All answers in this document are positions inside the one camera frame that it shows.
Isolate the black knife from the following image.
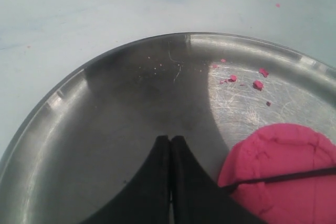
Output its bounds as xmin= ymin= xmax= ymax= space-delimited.
xmin=222 ymin=167 xmax=335 ymax=193

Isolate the pink clay lump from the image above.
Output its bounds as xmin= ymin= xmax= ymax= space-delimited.
xmin=217 ymin=123 xmax=336 ymax=224

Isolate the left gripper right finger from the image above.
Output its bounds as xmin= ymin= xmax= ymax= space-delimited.
xmin=170 ymin=136 xmax=264 ymax=224

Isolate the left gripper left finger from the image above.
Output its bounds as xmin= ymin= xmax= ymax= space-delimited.
xmin=78 ymin=135 xmax=173 ymax=224

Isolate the round steel plate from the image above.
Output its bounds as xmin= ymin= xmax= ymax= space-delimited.
xmin=1 ymin=33 xmax=335 ymax=223

